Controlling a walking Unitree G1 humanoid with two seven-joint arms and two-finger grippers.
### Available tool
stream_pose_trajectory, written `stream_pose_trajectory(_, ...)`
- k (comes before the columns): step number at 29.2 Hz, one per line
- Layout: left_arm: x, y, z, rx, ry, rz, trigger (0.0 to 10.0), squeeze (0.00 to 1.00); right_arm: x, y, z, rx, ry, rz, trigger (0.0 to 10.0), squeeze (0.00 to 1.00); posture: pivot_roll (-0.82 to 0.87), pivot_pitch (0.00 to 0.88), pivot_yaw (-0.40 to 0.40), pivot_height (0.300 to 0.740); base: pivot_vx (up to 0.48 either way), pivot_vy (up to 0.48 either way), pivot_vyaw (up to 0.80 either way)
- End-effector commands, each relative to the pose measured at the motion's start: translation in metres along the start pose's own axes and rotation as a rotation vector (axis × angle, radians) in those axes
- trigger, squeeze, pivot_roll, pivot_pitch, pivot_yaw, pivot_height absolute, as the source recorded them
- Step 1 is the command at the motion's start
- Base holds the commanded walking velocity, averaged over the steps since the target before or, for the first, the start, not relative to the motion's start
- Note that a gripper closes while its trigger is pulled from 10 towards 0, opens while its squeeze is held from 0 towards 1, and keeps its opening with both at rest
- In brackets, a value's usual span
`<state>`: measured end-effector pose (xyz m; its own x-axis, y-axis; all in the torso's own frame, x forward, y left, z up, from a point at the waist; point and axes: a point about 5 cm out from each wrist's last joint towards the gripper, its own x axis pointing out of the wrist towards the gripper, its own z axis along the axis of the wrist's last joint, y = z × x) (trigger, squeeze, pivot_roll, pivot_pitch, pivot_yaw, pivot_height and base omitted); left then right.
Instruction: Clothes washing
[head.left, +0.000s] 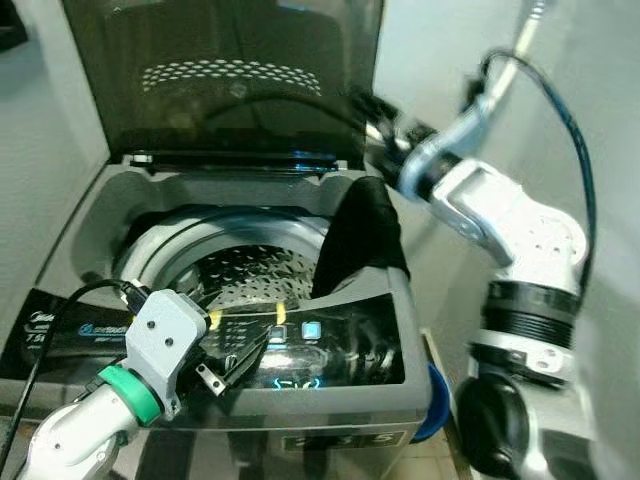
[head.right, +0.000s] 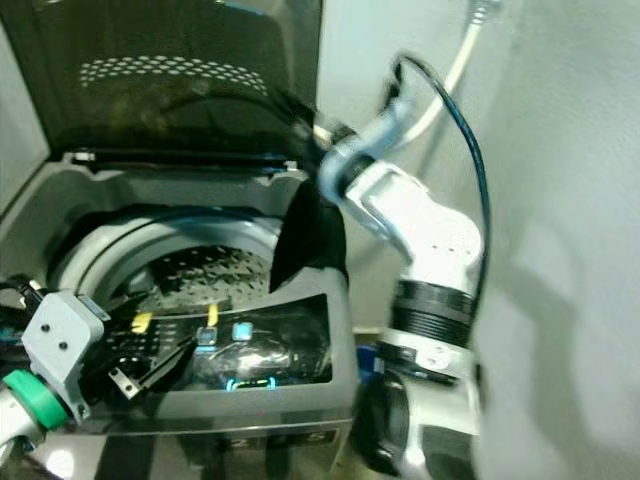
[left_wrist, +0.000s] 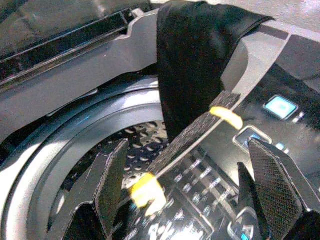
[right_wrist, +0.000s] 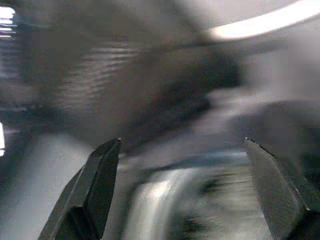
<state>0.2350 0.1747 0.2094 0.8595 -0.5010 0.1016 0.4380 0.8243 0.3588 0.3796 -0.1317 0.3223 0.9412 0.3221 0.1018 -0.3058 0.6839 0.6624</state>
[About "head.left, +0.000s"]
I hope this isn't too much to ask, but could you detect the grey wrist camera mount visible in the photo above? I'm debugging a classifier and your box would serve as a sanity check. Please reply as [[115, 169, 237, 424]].
[[400, 95, 493, 196], [125, 290, 209, 419]]

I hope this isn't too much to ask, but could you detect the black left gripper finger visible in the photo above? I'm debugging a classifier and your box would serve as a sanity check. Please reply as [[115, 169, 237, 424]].
[[218, 338, 276, 393], [195, 298, 256, 341]]

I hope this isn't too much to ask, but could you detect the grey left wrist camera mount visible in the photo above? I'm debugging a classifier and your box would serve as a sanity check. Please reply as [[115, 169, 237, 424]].
[[125, 290, 209, 419]]

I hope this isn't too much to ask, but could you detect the black window frame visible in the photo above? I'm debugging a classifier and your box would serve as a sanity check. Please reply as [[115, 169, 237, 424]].
[[0, 20, 29, 53]]

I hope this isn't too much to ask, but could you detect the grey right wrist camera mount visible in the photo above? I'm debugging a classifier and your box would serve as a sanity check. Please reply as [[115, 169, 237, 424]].
[[400, 95, 493, 196]]

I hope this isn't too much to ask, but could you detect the black garment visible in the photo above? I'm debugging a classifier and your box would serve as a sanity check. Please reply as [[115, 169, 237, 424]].
[[310, 177, 411, 301]]

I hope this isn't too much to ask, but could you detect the grey top-load washing machine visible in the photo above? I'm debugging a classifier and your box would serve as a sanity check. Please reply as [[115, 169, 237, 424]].
[[0, 150, 431, 480]]

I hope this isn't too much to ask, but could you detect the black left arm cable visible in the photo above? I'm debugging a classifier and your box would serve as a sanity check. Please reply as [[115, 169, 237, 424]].
[[0, 280, 151, 476]]

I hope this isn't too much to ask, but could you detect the white water inlet hose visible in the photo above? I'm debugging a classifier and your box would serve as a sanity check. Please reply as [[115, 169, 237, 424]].
[[488, 0, 553, 116]]

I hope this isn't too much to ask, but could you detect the perforated steel washer drum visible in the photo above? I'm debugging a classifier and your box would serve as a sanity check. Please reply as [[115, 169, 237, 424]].
[[115, 210, 336, 311]]

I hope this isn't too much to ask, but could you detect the dark tinted washer lid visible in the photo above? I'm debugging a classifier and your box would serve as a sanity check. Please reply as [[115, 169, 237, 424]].
[[62, 0, 386, 171]]

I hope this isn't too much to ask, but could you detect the blue plastic bucket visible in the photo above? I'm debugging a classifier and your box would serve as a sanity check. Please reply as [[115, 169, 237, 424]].
[[413, 360, 453, 443]]

